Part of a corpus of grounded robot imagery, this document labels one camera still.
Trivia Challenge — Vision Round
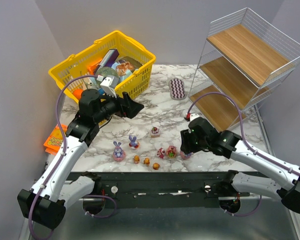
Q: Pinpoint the purple bunny donut toy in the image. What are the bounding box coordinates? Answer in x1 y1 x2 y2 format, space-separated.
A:
180 151 192 160

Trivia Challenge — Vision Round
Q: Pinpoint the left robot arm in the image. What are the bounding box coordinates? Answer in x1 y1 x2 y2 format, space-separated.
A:
17 89 144 230

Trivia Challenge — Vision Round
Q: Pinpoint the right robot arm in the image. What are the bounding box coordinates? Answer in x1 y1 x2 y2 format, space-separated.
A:
180 113 300 214

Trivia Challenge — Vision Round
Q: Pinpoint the strawberry cake toy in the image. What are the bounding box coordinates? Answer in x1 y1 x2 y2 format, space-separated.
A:
150 126 161 138

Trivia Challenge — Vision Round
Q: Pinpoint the pink strawberry donut toy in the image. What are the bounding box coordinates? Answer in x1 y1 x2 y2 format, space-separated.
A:
165 145 178 159

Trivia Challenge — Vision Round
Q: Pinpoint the green netted melon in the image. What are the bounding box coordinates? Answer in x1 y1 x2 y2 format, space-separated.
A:
95 66 120 88

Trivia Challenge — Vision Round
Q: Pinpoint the small purple bunny toy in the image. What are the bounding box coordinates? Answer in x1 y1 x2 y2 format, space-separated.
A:
128 135 140 149

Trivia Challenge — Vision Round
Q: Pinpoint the chips bag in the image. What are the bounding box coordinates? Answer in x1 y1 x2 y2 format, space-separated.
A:
111 56 143 82

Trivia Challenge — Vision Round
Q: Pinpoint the orange ball in basket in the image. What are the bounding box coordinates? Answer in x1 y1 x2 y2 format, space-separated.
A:
72 88 84 100

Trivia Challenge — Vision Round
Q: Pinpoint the orange candy box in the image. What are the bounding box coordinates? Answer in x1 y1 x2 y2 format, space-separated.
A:
87 58 102 75

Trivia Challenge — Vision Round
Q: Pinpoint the red white clown toy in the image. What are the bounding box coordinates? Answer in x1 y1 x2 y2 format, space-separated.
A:
156 147 166 159

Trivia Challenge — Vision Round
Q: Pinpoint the purple box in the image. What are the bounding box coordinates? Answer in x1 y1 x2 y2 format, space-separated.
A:
93 48 119 74

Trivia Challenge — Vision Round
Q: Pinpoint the purple wavy striped sponge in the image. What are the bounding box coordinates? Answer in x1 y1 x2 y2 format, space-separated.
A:
168 78 187 100

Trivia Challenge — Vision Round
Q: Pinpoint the orange bear toy left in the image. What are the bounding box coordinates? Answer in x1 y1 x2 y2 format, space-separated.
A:
133 155 140 164

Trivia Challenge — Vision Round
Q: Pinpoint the orange bear toy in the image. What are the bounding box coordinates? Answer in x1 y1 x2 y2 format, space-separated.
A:
143 157 150 166
133 155 140 164
152 162 160 170

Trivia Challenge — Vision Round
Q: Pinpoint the orange bear toy right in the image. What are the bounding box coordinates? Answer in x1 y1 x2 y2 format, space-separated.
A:
152 162 160 170

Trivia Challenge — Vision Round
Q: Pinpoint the orange bear toy middle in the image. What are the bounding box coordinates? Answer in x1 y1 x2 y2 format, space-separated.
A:
143 157 150 166

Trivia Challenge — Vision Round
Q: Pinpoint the yellow plastic basket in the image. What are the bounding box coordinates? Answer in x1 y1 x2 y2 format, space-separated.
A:
48 30 156 102

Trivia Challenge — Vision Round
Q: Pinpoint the orange scrub daddy box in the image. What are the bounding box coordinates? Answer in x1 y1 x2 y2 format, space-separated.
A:
43 125 63 156

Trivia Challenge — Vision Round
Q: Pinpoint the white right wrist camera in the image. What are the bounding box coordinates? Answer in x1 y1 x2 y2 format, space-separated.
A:
184 113 200 122

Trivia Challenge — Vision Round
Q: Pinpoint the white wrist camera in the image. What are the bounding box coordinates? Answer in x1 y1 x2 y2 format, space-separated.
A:
96 75 120 98
184 113 200 122

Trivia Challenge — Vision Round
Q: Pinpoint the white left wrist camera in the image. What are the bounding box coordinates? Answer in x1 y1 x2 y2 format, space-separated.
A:
96 75 120 98

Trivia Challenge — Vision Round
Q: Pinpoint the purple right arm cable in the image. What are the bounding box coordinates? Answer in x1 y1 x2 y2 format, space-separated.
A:
188 91 300 181

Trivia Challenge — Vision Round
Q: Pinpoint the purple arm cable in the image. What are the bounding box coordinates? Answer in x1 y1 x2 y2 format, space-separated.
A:
188 91 300 181
27 74 103 240

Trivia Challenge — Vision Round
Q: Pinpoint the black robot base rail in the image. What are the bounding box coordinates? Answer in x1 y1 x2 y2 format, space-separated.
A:
62 171 263 216

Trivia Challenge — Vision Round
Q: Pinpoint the white wire wooden shelf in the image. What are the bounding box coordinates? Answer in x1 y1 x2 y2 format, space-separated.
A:
188 7 300 126

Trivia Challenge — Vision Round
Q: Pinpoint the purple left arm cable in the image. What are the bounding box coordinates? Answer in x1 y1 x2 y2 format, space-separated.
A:
27 74 103 240

